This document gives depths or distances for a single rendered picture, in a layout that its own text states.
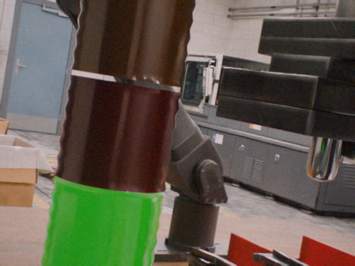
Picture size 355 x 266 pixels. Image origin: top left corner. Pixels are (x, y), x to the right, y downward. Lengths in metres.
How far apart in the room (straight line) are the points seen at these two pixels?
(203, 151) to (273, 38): 0.39
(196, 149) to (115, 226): 0.65
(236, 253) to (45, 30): 10.90
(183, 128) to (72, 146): 0.64
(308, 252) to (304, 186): 6.70
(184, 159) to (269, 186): 7.24
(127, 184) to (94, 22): 0.05
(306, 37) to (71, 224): 0.30
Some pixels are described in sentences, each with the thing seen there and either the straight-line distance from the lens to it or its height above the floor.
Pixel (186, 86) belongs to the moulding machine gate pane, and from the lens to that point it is 10.07.
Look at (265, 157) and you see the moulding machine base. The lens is 8.20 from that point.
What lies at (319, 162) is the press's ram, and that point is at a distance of 0.43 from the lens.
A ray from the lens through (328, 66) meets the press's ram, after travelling 0.45.
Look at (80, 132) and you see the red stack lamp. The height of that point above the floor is 1.10.
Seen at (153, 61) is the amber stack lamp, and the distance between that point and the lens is 0.21.
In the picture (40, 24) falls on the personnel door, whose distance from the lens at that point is 11.62.
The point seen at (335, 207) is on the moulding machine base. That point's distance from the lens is 7.62.
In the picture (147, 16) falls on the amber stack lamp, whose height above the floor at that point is 1.14.
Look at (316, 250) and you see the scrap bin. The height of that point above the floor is 0.95.
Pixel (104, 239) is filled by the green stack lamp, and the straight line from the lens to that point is 0.22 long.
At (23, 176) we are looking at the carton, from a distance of 4.01.
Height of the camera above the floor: 1.12
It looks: 4 degrees down
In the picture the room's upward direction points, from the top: 9 degrees clockwise
